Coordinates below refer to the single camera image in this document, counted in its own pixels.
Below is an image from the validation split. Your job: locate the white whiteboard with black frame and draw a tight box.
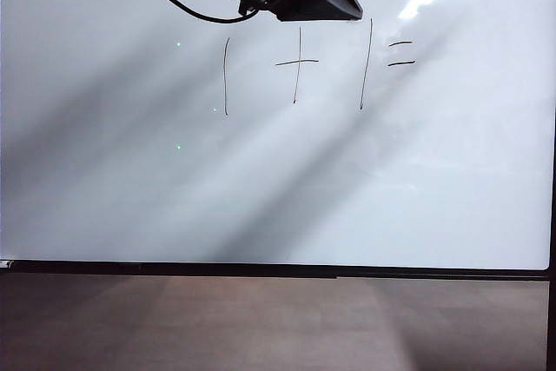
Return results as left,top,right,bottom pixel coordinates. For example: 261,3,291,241
0,0,556,279

